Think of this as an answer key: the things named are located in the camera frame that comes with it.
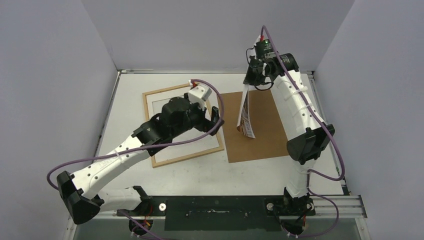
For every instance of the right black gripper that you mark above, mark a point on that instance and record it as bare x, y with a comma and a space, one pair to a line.
251, 77

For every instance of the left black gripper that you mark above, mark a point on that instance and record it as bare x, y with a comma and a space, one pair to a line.
205, 124

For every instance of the book photo print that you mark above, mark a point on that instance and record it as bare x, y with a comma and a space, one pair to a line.
243, 121

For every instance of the brown backing board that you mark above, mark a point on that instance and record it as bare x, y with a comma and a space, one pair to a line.
266, 125

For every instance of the wooden picture frame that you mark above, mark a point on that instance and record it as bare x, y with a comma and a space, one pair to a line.
177, 121

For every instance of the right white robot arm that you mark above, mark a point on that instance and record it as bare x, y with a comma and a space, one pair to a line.
266, 67

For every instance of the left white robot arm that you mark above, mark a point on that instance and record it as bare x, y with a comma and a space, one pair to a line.
83, 191

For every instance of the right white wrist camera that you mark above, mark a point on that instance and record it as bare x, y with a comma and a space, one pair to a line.
262, 43

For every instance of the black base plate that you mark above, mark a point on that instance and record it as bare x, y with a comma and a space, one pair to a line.
224, 213

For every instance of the aluminium rail front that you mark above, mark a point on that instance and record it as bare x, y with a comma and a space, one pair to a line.
349, 207

